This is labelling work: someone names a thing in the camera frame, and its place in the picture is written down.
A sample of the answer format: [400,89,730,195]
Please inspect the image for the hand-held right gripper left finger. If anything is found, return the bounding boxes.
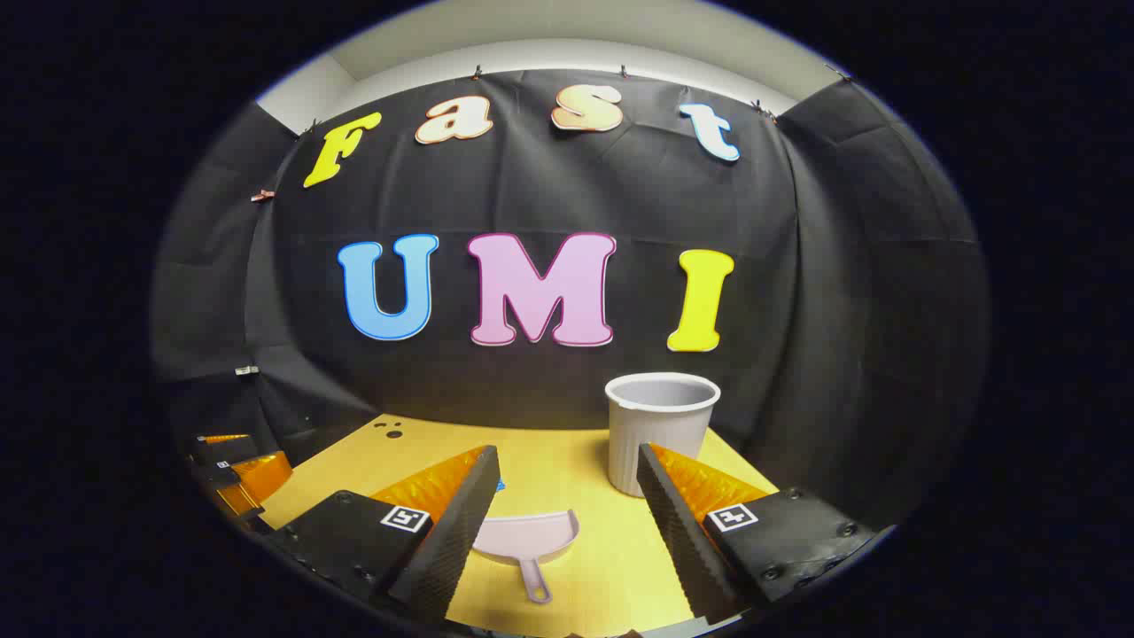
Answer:
[266,445,501,621]

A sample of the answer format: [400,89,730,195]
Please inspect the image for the yellow wooden desktop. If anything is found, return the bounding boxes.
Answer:
[257,414,781,634]

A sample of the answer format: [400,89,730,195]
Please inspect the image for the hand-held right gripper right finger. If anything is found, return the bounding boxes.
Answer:
[636,443,878,626]

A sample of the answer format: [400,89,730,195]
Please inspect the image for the lilac plastic dustpan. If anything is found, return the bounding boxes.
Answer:
[472,510,581,605]

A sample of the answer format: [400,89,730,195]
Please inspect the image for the white ribbed garbage bin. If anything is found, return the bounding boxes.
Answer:
[605,372,721,499]

